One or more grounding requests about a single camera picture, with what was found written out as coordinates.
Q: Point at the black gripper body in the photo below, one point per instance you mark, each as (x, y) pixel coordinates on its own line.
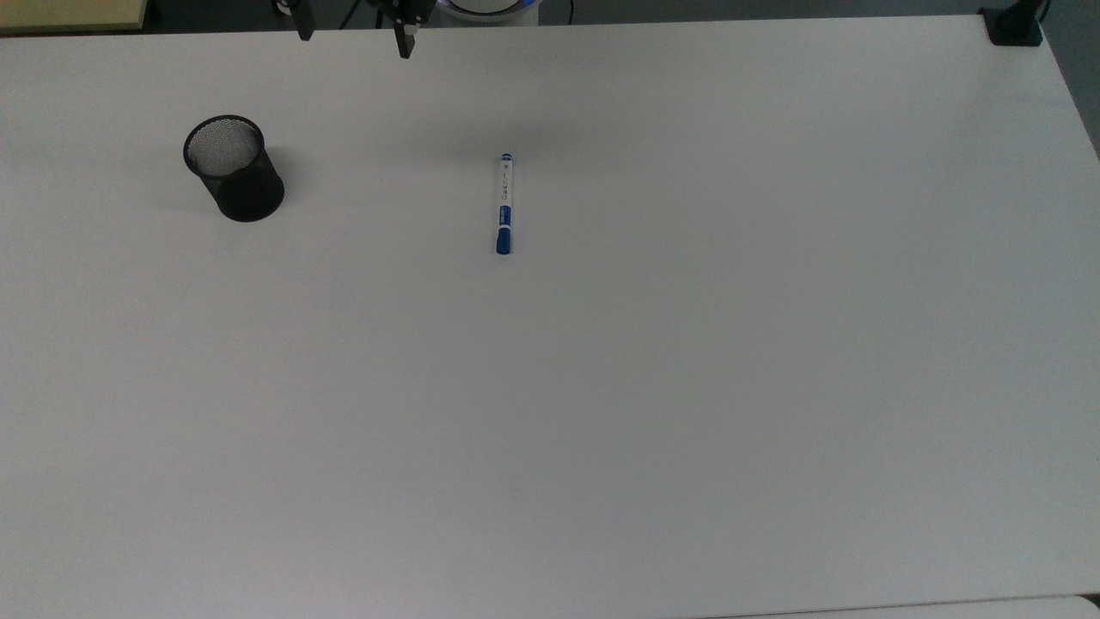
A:
(411, 9)

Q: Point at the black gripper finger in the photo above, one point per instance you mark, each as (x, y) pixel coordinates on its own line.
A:
(406, 41)
(304, 22)

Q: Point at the black mesh pen cup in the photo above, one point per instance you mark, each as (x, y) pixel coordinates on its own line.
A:
(239, 176)

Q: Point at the black table clamp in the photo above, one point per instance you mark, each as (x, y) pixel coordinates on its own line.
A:
(1014, 26)

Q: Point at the beige side table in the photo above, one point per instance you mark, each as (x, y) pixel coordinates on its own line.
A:
(70, 14)

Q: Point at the blue and white marker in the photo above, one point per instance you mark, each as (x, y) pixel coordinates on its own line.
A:
(504, 205)

